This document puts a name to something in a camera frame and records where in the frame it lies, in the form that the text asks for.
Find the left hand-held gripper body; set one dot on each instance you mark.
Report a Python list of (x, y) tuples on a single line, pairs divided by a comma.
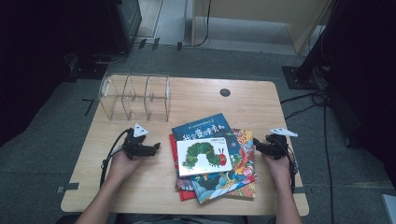
[(134, 146)]

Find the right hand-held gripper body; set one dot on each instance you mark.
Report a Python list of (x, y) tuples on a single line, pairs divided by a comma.
[(277, 146)]

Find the colourful monster picture book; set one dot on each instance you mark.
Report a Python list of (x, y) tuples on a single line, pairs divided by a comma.
[(244, 137)]

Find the red picture book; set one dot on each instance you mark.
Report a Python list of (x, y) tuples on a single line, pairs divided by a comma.
[(172, 149)]

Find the clear acrylic book rack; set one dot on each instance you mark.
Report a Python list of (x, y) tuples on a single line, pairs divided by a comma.
[(157, 102)]

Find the white caterpillar picture book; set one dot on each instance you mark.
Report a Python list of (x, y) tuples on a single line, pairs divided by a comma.
[(202, 155)]

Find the blue picture book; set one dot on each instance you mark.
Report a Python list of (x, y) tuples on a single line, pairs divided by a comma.
[(202, 129)]

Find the person's right hand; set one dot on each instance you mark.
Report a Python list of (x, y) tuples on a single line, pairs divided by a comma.
[(278, 169)]

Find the person's left hand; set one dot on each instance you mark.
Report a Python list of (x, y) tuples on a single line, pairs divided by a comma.
[(123, 168)]

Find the grey tape strip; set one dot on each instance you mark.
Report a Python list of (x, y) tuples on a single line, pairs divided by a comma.
[(301, 190), (70, 187)]

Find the black floor tape mark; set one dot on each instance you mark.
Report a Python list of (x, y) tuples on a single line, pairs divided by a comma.
[(88, 105)]

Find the black round table grommet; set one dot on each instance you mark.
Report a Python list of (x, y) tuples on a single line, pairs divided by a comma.
[(225, 92)]

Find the black equipment box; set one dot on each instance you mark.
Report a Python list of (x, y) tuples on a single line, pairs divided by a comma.
[(127, 21)]

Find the white box corner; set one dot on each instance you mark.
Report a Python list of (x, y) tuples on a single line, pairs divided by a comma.
[(390, 208)]

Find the beige wooden cabinet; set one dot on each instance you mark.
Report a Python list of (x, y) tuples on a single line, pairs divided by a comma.
[(264, 9)]

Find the black stand base plate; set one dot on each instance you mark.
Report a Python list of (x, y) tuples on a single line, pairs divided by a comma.
[(299, 77)]

